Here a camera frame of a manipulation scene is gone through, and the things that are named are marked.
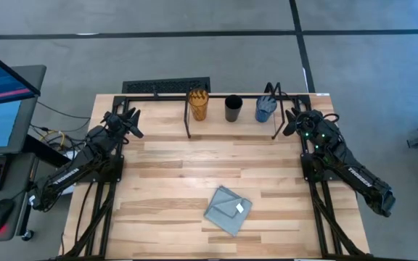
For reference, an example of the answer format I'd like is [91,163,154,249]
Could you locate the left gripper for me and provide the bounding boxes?
[101,107,145,140]

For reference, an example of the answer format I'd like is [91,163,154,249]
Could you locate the grey folded waffle cloth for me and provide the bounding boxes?
[203,185,254,239]

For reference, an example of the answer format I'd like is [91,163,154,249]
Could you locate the amber faceted plastic cup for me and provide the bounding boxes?
[187,87,210,123]

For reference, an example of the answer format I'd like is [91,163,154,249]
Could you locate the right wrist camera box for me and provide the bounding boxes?
[297,112,316,133]

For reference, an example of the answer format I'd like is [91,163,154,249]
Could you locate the blue faceted plastic cup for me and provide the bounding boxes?
[254,94,279,124]

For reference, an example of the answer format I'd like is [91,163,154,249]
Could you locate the black plastic cup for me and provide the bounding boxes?
[224,94,244,123]

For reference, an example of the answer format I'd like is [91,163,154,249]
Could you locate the black floor vent grate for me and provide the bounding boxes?
[121,76,212,95]

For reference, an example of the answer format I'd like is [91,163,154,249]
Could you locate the grey side desk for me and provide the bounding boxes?
[0,64,48,244]

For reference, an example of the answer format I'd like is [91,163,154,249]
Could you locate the yellow cable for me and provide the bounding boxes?
[39,129,67,150]

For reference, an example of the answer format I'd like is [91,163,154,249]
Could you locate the black loose desk cables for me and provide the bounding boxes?
[30,100,92,154]

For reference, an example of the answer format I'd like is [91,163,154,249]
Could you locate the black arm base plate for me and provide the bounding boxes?
[300,151,345,184]
[84,154,126,184]

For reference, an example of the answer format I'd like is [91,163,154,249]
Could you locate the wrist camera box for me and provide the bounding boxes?
[297,112,316,133]
[104,113,123,133]

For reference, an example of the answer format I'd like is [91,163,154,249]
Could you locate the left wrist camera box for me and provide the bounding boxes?
[104,113,123,133]

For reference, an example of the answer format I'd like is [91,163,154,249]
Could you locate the right gripper cable loop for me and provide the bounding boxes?
[323,112,341,125]

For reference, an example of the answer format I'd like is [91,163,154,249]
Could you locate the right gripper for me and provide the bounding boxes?
[282,107,327,140]

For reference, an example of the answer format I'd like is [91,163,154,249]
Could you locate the black-framed wooden shelf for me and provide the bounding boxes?
[182,81,287,141]

